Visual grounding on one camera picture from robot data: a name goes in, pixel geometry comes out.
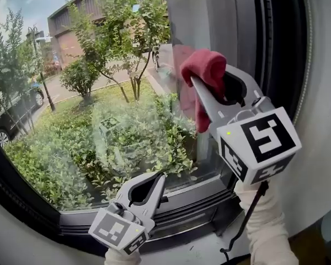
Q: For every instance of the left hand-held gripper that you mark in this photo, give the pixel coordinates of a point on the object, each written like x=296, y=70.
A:
x=113, y=229

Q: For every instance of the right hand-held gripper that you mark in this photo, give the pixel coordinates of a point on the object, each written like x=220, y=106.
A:
x=262, y=148

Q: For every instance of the red cloth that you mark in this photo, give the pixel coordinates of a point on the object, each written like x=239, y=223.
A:
x=207, y=65

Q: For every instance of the clear window glass pane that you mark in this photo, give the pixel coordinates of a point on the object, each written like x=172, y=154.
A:
x=71, y=137

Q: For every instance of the person's left forearm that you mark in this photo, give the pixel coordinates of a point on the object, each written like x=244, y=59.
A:
x=121, y=258

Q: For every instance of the person's right forearm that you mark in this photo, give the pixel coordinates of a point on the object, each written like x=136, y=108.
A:
x=267, y=225

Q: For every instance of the silver car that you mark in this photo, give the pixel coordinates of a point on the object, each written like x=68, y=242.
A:
x=161, y=62

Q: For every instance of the white window sill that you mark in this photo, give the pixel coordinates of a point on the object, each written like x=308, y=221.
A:
x=193, y=251

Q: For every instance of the green hedge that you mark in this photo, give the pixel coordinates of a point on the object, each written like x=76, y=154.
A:
x=60, y=159

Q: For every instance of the small leafy tree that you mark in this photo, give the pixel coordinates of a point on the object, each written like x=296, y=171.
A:
x=113, y=37

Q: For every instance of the round green bush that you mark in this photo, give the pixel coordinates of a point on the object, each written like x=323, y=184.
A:
x=78, y=76

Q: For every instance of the dark car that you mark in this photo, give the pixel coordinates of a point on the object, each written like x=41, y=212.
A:
x=5, y=120

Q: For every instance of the brown brick building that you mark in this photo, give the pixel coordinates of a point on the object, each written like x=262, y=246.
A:
x=69, y=37

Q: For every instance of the thin young trees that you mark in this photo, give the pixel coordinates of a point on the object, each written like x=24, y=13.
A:
x=8, y=65

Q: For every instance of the black window frame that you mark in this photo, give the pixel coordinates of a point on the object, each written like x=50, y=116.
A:
x=187, y=219

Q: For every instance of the black lamp post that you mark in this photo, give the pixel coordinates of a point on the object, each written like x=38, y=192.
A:
x=45, y=90

